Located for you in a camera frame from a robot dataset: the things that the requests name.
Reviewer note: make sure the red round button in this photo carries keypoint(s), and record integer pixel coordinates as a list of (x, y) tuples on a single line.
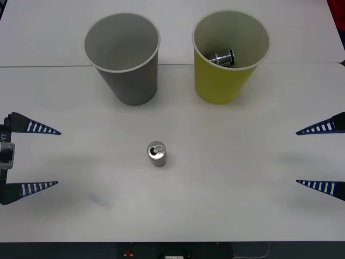
[(128, 253)]

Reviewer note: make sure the silver drink can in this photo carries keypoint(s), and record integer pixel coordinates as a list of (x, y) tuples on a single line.
[(159, 159)]

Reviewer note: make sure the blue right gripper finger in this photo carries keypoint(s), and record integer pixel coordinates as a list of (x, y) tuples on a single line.
[(338, 189), (337, 124)]

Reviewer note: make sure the black and silver can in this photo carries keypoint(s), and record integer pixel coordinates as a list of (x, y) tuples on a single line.
[(222, 58)]

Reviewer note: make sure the white connector box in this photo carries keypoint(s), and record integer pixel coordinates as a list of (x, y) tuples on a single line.
[(173, 257)]

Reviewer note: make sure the yellow-green plastic waste bin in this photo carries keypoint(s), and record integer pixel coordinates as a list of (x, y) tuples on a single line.
[(215, 86)]

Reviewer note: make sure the grey plastic waste bin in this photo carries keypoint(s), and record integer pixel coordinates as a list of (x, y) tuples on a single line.
[(134, 81)]

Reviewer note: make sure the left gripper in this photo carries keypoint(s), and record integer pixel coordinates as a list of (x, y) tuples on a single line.
[(6, 126)]

